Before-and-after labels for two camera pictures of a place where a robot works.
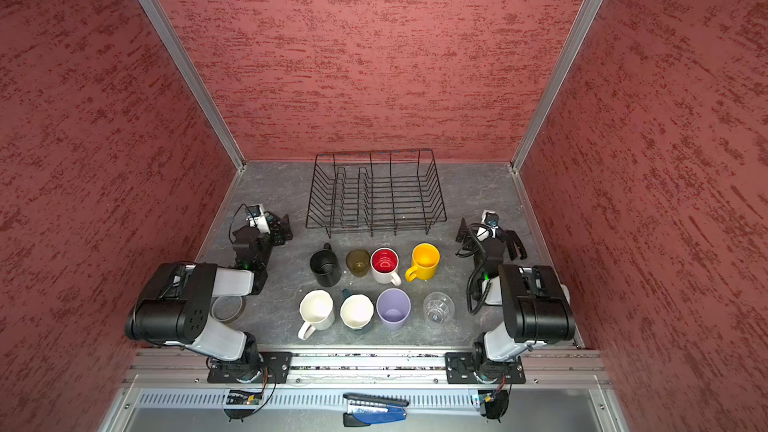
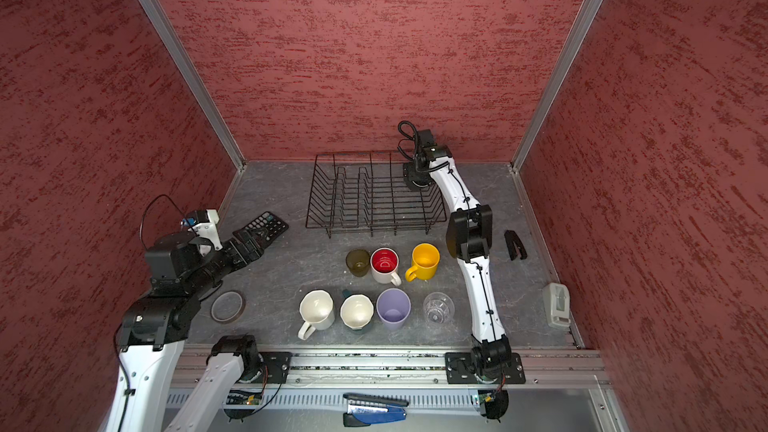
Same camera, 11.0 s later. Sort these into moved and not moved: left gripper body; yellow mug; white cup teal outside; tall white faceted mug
Moved: left gripper body
Not moved: tall white faceted mug; white cup teal outside; yellow mug
